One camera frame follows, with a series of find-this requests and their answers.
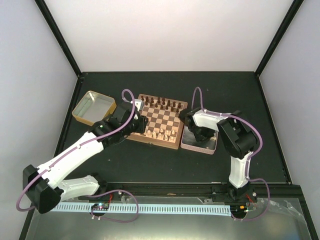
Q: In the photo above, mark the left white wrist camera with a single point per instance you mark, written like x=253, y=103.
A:
x=139, y=104

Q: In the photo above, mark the pink tin with pieces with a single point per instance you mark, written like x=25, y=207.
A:
x=188, y=142

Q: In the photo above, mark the wooden chess board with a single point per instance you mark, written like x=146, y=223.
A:
x=165, y=120

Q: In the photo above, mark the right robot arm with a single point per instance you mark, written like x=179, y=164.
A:
x=241, y=141

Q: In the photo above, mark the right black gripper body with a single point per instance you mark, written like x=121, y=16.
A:
x=202, y=133

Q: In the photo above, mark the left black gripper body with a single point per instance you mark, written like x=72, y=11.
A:
x=139, y=128

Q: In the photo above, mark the gold metal tin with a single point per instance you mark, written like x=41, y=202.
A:
x=93, y=107

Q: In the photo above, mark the black mounting rail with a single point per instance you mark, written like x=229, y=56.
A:
x=218, y=192

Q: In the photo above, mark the dark chess pieces row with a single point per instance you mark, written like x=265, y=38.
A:
x=156, y=104

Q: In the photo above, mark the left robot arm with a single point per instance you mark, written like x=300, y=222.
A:
x=46, y=186

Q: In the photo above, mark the light blue cable duct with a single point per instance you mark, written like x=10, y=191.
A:
x=141, y=208

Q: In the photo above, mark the small circuit board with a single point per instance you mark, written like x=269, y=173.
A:
x=100, y=207

